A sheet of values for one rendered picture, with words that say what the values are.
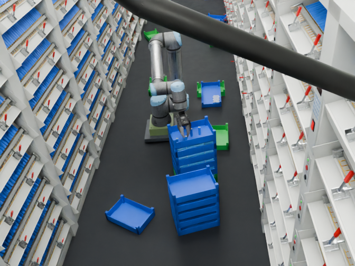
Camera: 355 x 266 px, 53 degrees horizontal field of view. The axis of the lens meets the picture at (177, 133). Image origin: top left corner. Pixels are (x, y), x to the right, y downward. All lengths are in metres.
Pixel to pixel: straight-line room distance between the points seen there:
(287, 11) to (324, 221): 0.88
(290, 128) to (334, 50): 0.68
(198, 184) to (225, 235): 0.40
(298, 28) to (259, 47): 1.13
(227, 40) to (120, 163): 2.86
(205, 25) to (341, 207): 0.77
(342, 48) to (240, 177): 2.05
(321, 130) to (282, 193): 0.80
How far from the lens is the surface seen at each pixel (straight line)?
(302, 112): 1.35
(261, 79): 2.37
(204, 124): 2.64
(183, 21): 0.35
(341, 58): 0.99
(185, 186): 2.40
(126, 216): 2.73
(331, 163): 1.14
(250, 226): 2.59
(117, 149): 3.33
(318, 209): 1.28
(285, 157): 1.75
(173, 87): 2.32
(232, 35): 0.36
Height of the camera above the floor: 2.03
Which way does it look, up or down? 37 degrees down
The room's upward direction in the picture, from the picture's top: 7 degrees counter-clockwise
